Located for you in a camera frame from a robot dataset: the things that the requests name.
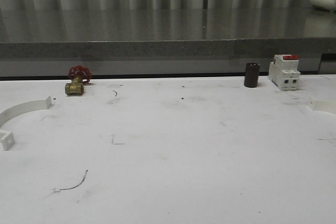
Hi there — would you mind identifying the brass valve red handwheel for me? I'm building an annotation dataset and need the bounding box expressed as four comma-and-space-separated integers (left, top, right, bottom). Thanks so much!
65, 65, 92, 95

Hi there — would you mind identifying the grey stone counter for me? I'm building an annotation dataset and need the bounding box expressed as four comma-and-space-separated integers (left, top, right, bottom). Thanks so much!
1, 8, 335, 79

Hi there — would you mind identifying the white half clamp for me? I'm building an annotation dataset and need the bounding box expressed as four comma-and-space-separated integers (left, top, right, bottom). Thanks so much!
1, 96, 52, 151
309, 100, 336, 114

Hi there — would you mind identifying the white circuit breaker red switch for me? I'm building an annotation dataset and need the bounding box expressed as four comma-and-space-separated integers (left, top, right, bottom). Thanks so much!
268, 55, 301, 91

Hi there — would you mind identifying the dark brown cylinder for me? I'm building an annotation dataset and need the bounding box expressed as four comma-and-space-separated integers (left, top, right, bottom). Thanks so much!
244, 62, 260, 88

